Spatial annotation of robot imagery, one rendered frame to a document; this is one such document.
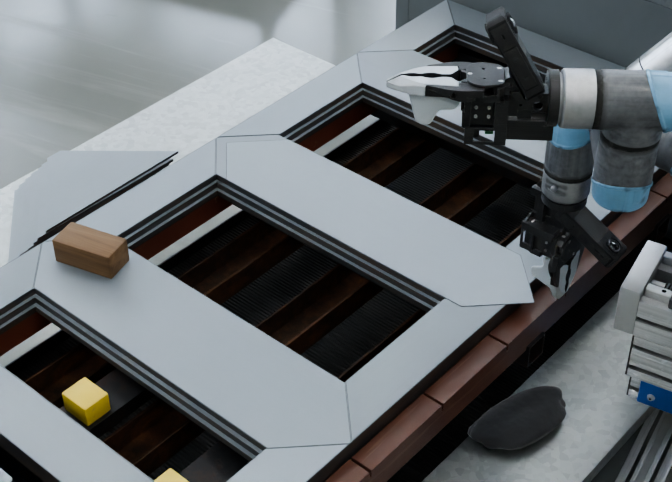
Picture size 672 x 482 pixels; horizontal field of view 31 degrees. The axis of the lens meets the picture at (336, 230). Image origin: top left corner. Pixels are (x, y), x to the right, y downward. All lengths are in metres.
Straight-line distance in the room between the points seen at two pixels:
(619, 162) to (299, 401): 0.66
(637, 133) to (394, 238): 0.79
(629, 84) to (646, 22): 1.23
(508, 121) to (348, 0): 3.30
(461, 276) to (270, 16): 2.69
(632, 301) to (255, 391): 0.61
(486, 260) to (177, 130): 0.85
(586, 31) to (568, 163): 1.01
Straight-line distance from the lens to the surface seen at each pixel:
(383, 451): 1.89
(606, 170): 1.58
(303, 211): 2.29
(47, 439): 1.93
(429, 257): 2.19
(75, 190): 2.51
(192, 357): 2.01
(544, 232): 1.95
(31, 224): 2.47
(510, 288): 2.13
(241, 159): 2.43
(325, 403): 1.92
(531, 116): 1.54
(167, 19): 4.73
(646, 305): 1.96
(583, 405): 2.20
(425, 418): 1.94
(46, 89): 4.38
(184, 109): 2.79
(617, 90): 1.52
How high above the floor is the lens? 2.25
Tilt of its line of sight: 39 degrees down
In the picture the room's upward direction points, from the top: 1 degrees counter-clockwise
